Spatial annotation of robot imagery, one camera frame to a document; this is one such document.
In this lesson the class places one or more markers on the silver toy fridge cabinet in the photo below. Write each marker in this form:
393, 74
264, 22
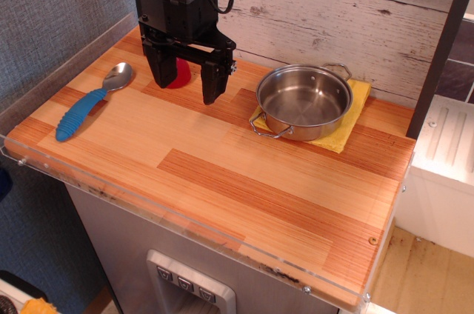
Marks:
122, 241

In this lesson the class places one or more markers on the red cone-shaped toy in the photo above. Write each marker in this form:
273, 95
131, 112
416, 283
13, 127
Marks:
183, 74

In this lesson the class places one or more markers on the blue handled metal spoon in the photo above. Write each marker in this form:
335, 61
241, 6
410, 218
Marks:
118, 77

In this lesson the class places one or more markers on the yellow sponge cloth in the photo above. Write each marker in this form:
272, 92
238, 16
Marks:
335, 141

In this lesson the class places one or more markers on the clear acrylic table edge guard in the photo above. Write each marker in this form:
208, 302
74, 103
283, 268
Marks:
273, 205

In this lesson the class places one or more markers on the yellow black object bottom left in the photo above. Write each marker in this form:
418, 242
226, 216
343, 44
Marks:
19, 296

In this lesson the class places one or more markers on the stainless steel pot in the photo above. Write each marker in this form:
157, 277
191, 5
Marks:
302, 102

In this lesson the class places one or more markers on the dark vertical post right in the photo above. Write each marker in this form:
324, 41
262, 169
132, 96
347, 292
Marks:
446, 41

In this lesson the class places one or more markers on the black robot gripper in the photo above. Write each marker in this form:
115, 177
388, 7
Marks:
191, 33

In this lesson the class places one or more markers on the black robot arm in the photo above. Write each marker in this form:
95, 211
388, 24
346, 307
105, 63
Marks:
187, 30

